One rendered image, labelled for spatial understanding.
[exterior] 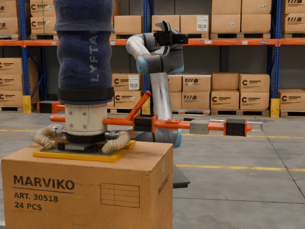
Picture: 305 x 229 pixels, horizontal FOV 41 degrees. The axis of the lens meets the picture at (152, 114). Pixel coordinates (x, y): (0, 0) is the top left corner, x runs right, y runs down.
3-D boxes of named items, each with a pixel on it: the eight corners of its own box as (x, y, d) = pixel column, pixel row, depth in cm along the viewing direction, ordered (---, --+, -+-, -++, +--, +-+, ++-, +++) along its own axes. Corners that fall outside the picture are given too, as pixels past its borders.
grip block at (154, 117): (131, 131, 160) (131, 116, 159) (138, 126, 169) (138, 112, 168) (153, 133, 158) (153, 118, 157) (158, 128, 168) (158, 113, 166)
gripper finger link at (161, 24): (152, 21, 178) (156, 33, 186) (165, 20, 177) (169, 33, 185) (153, 15, 179) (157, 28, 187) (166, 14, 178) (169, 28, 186)
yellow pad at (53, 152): (32, 156, 161) (31, 144, 160) (44, 150, 171) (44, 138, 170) (115, 163, 153) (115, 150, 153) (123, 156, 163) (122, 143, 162)
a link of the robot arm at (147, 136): (126, 152, 265) (123, 125, 263) (152, 149, 268) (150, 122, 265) (128, 157, 250) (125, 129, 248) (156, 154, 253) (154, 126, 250)
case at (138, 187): (6, 254, 166) (0, 158, 159) (53, 214, 204) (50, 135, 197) (151, 275, 152) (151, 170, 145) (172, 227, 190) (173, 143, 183)
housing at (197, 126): (189, 134, 156) (189, 122, 156) (191, 130, 163) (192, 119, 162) (207, 135, 155) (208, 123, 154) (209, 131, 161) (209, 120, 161)
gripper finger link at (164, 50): (153, 61, 183) (157, 48, 189) (166, 61, 181) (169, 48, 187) (152, 55, 180) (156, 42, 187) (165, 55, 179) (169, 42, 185)
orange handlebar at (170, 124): (24, 121, 172) (23, 113, 172) (56, 110, 201) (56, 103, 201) (251, 134, 151) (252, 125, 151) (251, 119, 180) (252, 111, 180)
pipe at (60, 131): (34, 146, 162) (33, 132, 161) (62, 133, 186) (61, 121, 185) (116, 152, 155) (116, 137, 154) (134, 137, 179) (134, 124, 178)
